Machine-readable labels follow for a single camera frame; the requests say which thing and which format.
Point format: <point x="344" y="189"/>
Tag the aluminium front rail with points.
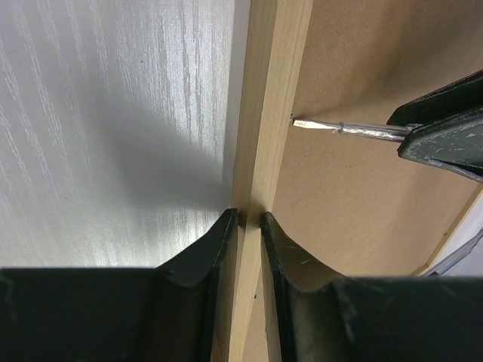
<point x="454" y="258"/>

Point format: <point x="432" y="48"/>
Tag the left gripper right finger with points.
<point x="314" y="313"/>

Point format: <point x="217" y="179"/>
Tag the small metal tool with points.
<point x="379" y="132"/>

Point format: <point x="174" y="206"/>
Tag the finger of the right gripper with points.
<point x="453" y="144"/>
<point x="452" y="99"/>

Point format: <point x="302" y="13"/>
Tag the light wooden picture frame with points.
<point x="351" y="202"/>

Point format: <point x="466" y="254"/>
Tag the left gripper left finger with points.
<point x="179" y="311"/>

